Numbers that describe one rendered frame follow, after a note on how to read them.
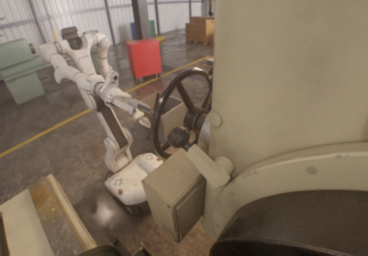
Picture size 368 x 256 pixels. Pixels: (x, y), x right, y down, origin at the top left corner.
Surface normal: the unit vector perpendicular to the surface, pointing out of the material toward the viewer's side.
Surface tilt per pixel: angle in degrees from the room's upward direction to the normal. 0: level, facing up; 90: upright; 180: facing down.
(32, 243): 0
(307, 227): 43
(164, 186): 0
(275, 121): 90
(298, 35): 90
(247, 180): 90
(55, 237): 0
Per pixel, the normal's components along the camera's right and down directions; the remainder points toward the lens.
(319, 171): -0.66, 0.46
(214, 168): 0.27, -0.60
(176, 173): -0.05, -0.82
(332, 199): -0.52, -0.85
